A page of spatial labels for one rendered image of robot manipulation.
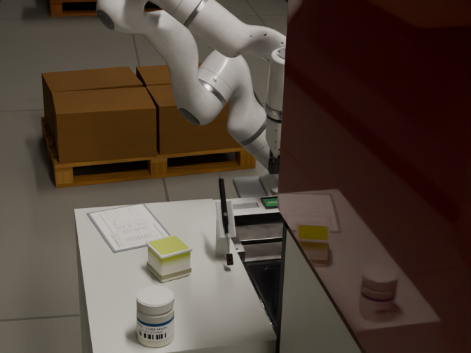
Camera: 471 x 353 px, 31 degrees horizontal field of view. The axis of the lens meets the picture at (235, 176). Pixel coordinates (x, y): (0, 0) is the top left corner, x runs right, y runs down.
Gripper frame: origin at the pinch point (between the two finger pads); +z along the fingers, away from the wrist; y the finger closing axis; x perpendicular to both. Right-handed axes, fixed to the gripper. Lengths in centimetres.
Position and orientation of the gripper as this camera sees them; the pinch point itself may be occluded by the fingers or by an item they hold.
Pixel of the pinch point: (275, 165)
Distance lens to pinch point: 212.8
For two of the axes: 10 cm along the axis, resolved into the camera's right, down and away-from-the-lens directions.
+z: -0.8, 8.0, 5.9
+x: -9.7, 0.8, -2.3
